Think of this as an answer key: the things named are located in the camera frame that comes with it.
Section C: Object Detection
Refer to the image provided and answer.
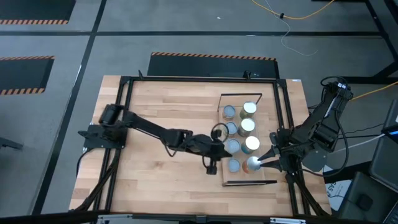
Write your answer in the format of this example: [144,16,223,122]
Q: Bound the black desk leg frame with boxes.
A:
[337,0,398,85]

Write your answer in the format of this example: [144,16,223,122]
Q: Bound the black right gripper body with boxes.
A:
[269,131,301,174]

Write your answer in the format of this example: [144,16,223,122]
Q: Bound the tall green tin can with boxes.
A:
[239,101,258,119]

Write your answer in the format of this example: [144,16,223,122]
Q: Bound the dark grey equipment case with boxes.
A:
[369,132,398,194]

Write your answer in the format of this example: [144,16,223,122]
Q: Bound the short green peach-print can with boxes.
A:
[224,121,239,136]

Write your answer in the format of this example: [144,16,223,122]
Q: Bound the wooden shelf with black legs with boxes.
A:
[216,92,279,187]

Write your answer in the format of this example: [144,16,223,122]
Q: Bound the black aluminium table frame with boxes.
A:
[73,70,332,218]

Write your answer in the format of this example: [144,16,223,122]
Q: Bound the short yellow pineapple rings can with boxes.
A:
[227,157,241,174]

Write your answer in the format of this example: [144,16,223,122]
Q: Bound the black hazard-striped floor mat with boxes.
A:
[0,55,55,96]
[0,0,76,26]
[146,51,280,79]

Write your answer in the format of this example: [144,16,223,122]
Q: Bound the silver metal bracket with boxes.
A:
[269,217,307,224]
[96,213,134,224]

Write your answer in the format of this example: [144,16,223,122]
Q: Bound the thick white cable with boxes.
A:
[334,133,386,153]

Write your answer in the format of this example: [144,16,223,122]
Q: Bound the black floor stand foot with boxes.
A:
[0,136,24,151]

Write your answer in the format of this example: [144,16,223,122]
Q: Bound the short teal orange-print can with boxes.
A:
[222,105,236,121]

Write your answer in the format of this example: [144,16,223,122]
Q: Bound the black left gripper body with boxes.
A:
[193,135,225,175]

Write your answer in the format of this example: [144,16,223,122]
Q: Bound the yellow floor cable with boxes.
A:
[251,0,335,21]

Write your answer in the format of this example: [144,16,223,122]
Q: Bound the tall red orange tin can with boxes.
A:
[241,156,262,175]

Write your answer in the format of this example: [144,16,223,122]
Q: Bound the tall grey tin can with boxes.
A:
[237,118,256,138]

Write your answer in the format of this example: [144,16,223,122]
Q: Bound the short white mixed fruit can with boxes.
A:
[226,138,242,154]

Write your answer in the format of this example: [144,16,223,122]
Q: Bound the laptop with blue screen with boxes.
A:
[381,99,398,144]

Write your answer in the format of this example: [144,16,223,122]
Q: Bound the tall blue yellow tin can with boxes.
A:
[241,136,261,156]

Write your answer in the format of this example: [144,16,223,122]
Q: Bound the white printed paper sheet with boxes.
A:
[323,163,352,212]

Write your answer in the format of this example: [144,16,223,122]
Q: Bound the thin white floor cable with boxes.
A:
[264,0,318,57]

